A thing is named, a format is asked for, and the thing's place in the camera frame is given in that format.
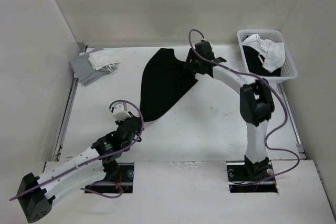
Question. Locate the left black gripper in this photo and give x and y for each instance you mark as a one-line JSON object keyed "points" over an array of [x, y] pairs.
{"points": [[139, 120]]}

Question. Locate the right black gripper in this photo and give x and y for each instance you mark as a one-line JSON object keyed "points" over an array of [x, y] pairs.
{"points": [[192, 55]]}

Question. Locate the black tank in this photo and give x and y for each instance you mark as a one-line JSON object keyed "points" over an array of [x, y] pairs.
{"points": [[255, 63], [164, 82]]}

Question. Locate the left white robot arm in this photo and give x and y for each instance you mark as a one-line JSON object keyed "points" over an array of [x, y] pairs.
{"points": [[38, 193]]}

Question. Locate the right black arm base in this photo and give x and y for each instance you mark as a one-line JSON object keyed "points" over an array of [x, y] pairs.
{"points": [[248, 177]]}

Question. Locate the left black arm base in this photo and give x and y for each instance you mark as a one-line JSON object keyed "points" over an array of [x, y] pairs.
{"points": [[123, 177]]}

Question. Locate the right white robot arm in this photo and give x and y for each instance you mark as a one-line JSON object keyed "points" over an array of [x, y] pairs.
{"points": [[255, 100]]}

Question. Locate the folded white tank top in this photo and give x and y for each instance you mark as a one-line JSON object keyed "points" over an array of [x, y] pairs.
{"points": [[105, 59]]}

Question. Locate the folded grey tank top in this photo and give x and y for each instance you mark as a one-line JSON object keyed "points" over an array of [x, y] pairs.
{"points": [[84, 71]]}

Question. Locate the white tank top in basket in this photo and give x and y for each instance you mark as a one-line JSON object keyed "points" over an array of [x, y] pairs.
{"points": [[274, 52]]}

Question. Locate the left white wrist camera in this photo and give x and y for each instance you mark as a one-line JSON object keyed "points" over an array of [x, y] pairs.
{"points": [[119, 111]]}

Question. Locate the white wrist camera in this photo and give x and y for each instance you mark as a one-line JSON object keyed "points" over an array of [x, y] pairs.
{"points": [[119, 111], [209, 42]]}

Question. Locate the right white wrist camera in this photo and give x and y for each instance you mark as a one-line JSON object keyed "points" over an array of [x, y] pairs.
{"points": [[209, 42]]}

